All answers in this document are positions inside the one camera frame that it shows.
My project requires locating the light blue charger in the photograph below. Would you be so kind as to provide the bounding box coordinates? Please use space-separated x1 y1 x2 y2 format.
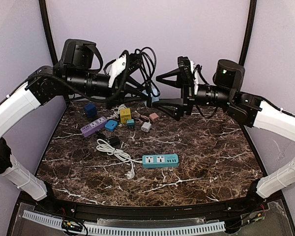
150 88 160 103

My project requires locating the black usb cable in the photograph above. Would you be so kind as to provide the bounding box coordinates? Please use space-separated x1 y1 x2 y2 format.
134 46 158 99

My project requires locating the yellow cube socket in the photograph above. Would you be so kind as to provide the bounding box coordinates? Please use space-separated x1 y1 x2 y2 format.
119 108 132 124

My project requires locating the teal power strip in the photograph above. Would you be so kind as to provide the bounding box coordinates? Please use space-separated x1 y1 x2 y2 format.
142 154 179 169

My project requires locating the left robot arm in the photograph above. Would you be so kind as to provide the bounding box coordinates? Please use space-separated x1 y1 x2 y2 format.
0 39 152 203

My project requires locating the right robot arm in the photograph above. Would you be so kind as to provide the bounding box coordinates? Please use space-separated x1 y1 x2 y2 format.
152 57 295 142

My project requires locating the small teal plug adapter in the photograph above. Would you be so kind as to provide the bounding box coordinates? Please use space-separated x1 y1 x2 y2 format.
126 119 135 130

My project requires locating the black plug adapter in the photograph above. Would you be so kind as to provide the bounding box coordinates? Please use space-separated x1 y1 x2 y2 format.
107 136 120 147

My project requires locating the pink charger cube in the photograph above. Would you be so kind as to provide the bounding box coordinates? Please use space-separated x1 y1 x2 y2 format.
149 113 159 122

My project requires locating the white charger cube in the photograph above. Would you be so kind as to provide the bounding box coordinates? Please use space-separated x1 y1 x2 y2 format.
141 122 152 133

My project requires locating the blue flat adapter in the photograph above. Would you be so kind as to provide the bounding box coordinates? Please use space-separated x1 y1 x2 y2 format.
104 119 118 132

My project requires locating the dark blue cube socket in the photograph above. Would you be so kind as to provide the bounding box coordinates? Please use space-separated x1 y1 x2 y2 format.
84 103 97 118

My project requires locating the purple power strip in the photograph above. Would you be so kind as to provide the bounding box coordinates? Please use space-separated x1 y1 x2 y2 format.
80 117 108 137

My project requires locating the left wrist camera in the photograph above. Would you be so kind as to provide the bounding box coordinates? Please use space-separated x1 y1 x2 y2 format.
108 54 127 88

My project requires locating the white cable of yellow cube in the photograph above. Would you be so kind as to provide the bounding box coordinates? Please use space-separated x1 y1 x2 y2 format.
109 104 126 121

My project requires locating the white slotted cable duct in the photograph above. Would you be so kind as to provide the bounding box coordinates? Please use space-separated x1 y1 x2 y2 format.
22 210 226 236

